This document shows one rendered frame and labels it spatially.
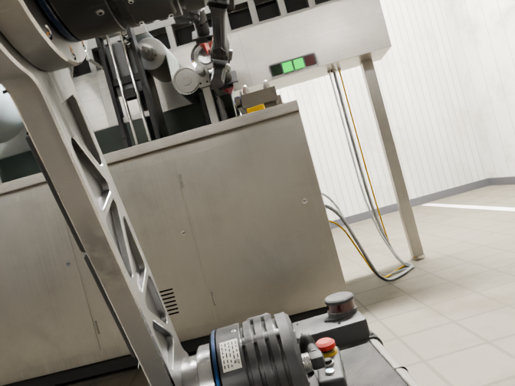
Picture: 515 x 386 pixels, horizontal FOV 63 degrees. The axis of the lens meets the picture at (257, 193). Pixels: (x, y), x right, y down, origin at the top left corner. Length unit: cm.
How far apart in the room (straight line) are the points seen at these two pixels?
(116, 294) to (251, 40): 196
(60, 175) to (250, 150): 124
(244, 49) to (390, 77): 275
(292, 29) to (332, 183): 246
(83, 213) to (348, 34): 204
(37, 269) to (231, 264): 80
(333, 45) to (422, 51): 279
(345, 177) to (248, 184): 298
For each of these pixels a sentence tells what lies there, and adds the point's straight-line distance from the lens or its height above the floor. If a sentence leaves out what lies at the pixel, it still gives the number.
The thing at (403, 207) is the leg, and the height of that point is 30.
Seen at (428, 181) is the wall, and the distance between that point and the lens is 486.
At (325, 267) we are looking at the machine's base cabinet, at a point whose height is 25.
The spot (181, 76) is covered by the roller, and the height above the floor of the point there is 120.
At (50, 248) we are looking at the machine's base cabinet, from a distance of 192.
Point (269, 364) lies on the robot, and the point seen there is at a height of 38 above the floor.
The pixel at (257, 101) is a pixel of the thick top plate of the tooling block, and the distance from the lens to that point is 191.
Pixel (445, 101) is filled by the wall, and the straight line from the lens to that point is 504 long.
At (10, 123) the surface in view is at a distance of 231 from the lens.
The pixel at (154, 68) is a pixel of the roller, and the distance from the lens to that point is 208.
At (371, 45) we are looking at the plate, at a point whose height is 117.
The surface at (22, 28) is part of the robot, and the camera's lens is 40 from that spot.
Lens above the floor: 61
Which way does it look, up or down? 1 degrees down
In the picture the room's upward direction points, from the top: 15 degrees counter-clockwise
